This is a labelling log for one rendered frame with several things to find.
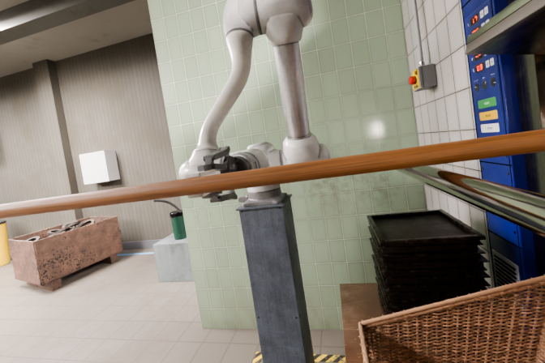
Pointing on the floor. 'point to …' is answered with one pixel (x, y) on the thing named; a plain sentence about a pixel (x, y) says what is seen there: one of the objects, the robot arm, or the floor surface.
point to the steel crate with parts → (64, 250)
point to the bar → (487, 196)
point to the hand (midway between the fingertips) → (202, 182)
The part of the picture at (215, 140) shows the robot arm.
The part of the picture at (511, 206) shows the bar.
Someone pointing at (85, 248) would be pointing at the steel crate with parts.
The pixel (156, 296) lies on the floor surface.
